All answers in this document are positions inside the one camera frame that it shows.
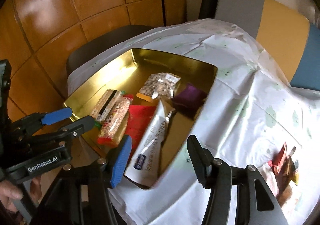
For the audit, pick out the red snack packet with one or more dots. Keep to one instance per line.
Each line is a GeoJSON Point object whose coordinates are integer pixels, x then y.
{"type": "Point", "coordinates": [139, 118]}

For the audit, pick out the clear orange nut packet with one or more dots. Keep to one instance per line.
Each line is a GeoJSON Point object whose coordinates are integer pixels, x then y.
{"type": "Point", "coordinates": [157, 85]}

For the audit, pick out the wafer biscuit packet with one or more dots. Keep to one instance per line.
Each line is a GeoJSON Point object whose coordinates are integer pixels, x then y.
{"type": "Point", "coordinates": [103, 107]}

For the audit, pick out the grain bar red-ended packet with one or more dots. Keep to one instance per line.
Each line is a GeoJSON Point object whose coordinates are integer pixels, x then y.
{"type": "Point", "coordinates": [113, 126]}

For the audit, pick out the gold and maroon tin box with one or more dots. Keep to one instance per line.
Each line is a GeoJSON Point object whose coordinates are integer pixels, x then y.
{"type": "Point", "coordinates": [128, 73]}

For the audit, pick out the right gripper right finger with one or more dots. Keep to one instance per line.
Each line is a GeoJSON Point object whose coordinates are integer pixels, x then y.
{"type": "Point", "coordinates": [255, 203]}

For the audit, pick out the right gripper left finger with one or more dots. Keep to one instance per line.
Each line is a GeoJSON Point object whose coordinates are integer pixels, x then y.
{"type": "Point", "coordinates": [79, 195]}

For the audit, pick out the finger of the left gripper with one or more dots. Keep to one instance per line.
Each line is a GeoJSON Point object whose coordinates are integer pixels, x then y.
{"type": "Point", "coordinates": [32, 123]}
{"type": "Point", "coordinates": [70, 131]}

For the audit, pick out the small red candy packet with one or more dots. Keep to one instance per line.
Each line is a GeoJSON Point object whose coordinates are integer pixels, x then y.
{"type": "Point", "coordinates": [279, 161]}

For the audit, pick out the white green-patterned tablecloth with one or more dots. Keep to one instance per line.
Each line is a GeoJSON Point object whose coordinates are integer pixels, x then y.
{"type": "Point", "coordinates": [250, 113]}

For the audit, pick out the person's left hand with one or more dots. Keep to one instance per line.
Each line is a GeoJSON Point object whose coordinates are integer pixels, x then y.
{"type": "Point", "coordinates": [10, 192]}

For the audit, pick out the yellow black snack packet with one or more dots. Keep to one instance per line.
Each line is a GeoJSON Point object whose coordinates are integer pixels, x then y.
{"type": "Point", "coordinates": [291, 168]}

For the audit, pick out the grey yellow blue headboard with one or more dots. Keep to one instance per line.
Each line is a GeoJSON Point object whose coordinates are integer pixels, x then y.
{"type": "Point", "coordinates": [289, 37]}

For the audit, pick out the purple snack packet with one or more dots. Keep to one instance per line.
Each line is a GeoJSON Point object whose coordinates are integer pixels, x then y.
{"type": "Point", "coordinates": [189, 100]}

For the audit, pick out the white gold milk powder sachet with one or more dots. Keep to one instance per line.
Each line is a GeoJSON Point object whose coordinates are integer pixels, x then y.
{"type": "Point", "coordinates": [143, 168]}

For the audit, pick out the orange crumb snack bag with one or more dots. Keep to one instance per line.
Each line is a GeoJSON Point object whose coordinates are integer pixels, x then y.
{"type": "Point", "coordinates": [280, 186]}

